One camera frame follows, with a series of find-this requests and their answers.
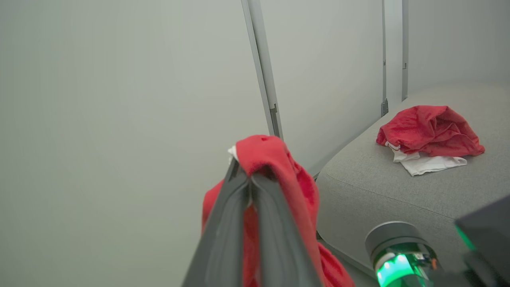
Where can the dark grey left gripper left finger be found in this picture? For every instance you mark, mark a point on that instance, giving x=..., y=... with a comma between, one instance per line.
x=223, y=231

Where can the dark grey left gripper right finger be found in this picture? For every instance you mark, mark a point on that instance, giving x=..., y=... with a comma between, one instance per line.
x=279, y=239

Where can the plain red garment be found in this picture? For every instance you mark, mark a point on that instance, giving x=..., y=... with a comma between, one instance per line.
x=275, y=159

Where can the red garment with white panel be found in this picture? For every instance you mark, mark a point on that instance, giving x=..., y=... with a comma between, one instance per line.
x=430, y=129

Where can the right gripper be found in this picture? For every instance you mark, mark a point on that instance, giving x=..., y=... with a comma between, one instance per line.
x=394, y=243

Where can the wide white partition panel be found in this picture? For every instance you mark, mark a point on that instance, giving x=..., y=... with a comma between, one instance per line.
x=119, y=119

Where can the grey fabric sofa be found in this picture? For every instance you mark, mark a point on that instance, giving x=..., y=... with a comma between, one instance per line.
x=378, y=191

